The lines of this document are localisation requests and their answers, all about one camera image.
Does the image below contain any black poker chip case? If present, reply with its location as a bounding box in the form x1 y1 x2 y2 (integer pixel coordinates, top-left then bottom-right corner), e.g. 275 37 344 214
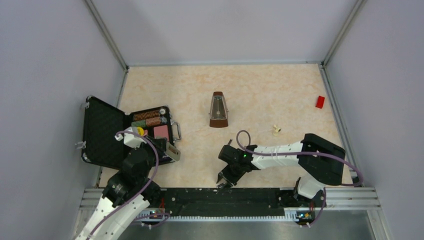
80 95 181 170

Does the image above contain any pink card deck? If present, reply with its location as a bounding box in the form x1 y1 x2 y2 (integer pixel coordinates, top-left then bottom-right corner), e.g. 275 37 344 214
153 125 170 140

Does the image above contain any small beige wooden piece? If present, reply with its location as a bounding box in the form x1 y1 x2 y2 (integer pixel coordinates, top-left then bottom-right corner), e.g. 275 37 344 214
272 124 282 136

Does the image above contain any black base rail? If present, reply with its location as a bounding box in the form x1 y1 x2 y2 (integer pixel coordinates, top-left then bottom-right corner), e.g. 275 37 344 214
81 187 379 229

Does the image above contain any white remote control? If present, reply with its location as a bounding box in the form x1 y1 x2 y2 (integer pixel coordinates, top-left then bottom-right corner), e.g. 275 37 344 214
164 142 181 162

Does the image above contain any red small block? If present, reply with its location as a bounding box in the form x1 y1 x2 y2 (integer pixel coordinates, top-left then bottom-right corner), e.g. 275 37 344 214
315 95 326 109

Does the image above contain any brown wooden metronome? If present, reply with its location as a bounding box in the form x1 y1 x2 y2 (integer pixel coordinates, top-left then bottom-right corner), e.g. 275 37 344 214
209 91 229 128

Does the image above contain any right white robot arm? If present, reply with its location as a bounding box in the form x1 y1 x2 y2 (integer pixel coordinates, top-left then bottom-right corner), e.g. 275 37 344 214
216 133 346 206

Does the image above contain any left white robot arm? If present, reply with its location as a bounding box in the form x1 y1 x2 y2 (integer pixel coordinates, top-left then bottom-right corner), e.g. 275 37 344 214
75 126 181 240

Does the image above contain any yellow round chip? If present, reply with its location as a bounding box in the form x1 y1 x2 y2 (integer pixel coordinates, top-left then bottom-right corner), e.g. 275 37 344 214
136 127 145 136

